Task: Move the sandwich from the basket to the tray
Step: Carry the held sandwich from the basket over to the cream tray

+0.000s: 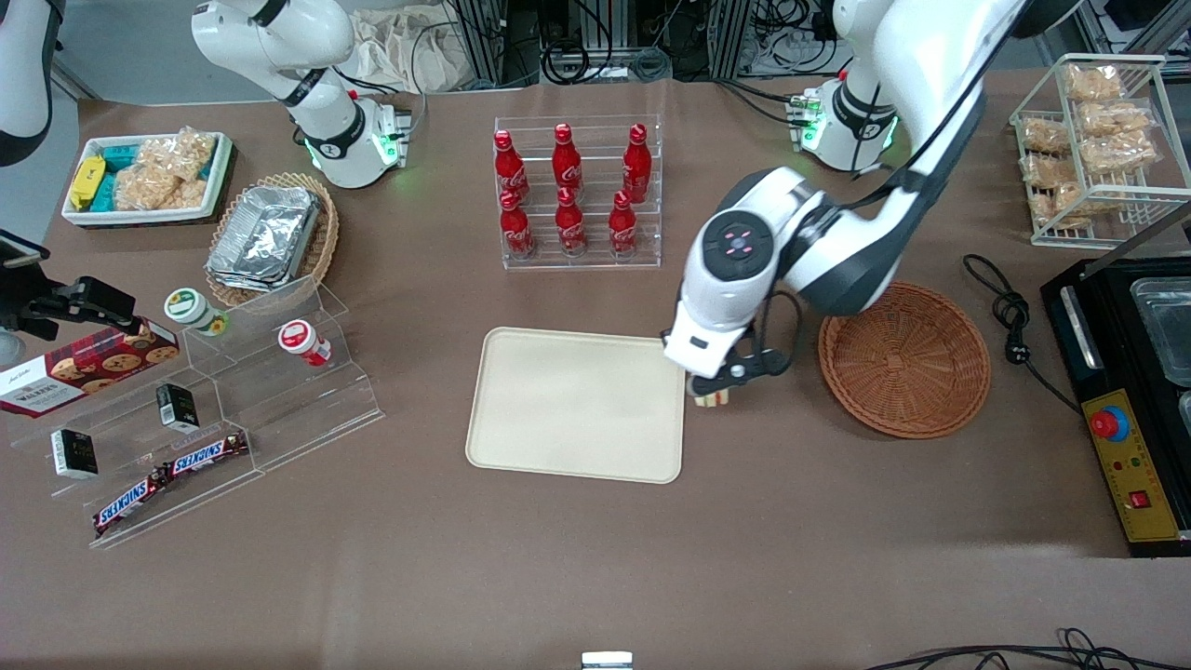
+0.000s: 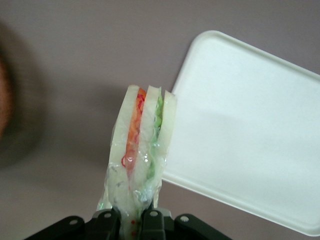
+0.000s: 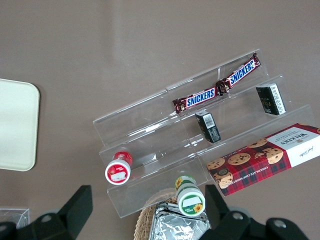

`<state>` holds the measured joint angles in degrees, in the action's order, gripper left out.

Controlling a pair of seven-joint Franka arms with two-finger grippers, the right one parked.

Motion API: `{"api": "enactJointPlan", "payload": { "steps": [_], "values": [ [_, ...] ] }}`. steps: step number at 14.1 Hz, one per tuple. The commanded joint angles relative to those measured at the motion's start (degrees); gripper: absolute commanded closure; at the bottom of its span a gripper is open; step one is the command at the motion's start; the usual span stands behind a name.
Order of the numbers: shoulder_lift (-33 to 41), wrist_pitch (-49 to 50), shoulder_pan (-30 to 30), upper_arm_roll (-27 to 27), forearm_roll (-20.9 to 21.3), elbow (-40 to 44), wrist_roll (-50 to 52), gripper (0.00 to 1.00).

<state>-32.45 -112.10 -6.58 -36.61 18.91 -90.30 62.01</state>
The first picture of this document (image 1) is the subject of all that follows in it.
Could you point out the Snickers chocolate bar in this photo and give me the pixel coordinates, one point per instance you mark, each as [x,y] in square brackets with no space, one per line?
[205,454]
[130,502]

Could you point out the jar with green lid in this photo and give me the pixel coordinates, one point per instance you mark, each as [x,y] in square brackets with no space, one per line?
[186,305]

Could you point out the yellow snack packet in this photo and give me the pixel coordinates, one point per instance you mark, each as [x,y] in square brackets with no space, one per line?
[86,181]

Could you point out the white cloth bag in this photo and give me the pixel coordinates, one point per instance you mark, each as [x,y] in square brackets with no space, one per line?
[409,56]

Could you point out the metal pan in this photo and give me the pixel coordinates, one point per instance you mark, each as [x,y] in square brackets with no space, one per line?
[1163,326]

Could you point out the clear acrylic stepped display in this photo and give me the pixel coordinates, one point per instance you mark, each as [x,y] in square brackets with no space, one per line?
[279,419]

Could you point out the bagged fried snack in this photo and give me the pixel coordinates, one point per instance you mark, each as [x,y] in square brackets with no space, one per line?
[1117,119]
[1093,82]
[1047,136]
[1079,200]
[1119,152]
[1045,169]

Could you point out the small black box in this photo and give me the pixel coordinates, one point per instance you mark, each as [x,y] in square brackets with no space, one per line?
[74,453]
[177,407]

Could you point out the stacked foil containers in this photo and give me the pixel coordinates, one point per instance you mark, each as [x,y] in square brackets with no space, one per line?
[265,237]

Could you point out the clear acrylic bottle rack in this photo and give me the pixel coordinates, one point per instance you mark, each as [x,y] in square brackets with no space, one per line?
[595,130]

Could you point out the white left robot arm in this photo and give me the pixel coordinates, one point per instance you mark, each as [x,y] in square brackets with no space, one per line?
[930,56]

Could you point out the white rectangular plastic bin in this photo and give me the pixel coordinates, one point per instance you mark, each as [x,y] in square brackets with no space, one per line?
[149,216]

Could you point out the clear bag of rice crackers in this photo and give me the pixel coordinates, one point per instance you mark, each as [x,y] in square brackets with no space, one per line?
[167,172]

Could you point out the red tartan cookie box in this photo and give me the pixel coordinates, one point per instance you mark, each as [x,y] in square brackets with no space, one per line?
[84,368]

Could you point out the jar with red lid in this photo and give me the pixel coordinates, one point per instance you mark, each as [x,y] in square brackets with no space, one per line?
[298,337]

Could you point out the oval wicker basket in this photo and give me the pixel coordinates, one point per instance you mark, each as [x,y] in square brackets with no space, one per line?
[323,233]

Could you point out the triangle sandwich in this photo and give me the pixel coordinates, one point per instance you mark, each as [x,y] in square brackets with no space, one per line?
[712,402]

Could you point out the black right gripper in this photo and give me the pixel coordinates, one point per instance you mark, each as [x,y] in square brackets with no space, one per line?
[48,306]

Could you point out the black appliance with yellow panel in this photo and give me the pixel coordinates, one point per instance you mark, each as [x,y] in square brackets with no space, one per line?
[1130,484]

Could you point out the red emergency stop button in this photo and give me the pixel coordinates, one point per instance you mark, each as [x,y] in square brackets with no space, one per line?
[1105,425]

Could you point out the teal snack packet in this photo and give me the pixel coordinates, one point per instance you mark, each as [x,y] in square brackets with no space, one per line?
[119,156]
[106,193]

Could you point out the small white metal object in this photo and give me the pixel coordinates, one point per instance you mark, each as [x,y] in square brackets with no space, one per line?
[607,661]

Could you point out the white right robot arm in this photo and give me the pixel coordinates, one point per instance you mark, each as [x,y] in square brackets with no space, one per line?
[270,28]

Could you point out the round brown wicker basket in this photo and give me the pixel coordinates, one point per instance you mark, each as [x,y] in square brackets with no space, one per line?
[912,372]

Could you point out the red cola bottle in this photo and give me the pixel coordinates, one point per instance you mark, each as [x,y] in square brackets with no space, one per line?
[570,226]
[567,160]
[507,167]
[516,231]
[622,227]
[636,163]

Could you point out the beige plastic tray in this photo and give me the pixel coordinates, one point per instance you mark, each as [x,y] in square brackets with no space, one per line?
[577,409]

